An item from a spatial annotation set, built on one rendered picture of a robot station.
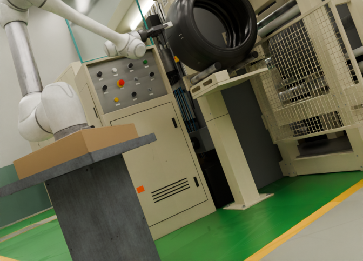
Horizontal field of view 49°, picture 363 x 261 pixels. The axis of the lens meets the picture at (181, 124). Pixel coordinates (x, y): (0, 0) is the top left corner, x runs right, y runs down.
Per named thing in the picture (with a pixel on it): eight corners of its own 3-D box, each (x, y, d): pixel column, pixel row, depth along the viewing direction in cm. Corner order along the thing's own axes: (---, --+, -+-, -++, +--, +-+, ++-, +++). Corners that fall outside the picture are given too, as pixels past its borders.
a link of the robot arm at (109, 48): (127, 48, 233) (138, 52, 223) (104, 58, 227) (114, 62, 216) (122, 31, 228) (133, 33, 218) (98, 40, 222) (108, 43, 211)
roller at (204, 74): (196, 78, 267) (196, 85, 266) (190, 77, 266) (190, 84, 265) (221, 62, 236) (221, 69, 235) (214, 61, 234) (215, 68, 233)
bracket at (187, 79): (187, 91, 266) (181, 77, 266) (235, 75, 282) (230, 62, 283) (189, 90, 263) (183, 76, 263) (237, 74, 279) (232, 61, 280)
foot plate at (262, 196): (223, 209, 283) (222, 206, 283) (253, 194, 294) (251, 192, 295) (243, 210, 259) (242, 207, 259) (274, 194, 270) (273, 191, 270)
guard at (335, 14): (273, 144, 288) (239, 53, 290) (275, 143, 289) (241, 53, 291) (377, 123, 207) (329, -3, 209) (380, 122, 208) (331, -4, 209)
